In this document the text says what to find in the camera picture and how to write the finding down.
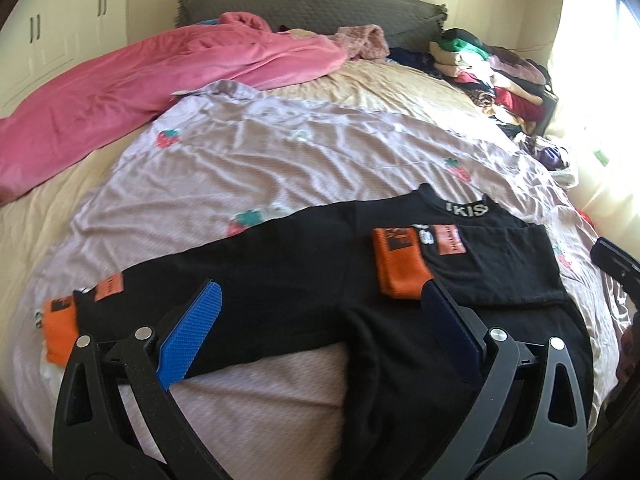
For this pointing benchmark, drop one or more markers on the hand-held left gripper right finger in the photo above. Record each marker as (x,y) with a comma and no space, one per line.
(452,335)

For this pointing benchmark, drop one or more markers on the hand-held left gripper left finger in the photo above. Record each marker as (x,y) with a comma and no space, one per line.
(192,332)

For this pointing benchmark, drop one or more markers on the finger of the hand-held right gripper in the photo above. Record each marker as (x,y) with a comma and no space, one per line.
(617,260)

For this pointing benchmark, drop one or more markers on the black shirt with orange cuffs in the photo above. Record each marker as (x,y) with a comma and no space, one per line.
(300,270)

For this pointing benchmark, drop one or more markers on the grey white clothes heap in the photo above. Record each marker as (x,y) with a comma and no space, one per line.
(550,160)

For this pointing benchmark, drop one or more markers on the pile of folded clothes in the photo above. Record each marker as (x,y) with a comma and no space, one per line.
(490,75)

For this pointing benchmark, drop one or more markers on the cream curtain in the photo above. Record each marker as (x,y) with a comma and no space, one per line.
(595,85)

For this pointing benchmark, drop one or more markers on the strawberry print quilt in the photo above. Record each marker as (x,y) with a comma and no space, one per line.
(310,160)

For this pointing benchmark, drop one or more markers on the beige bed sheet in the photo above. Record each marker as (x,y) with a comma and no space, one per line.
(400,90)

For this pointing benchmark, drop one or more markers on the pink fleece blanket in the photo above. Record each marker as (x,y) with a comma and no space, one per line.
(125,90)

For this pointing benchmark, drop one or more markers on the dark blue garment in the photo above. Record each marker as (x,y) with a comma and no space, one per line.
(410,60)

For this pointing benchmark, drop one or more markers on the pink fuzzy garment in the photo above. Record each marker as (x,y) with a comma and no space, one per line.
(362,42)

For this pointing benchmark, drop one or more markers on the cream wardrobe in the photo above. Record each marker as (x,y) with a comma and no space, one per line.
(60,25)

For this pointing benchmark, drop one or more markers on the grey padded headboard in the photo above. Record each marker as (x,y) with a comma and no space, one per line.
(300,7)

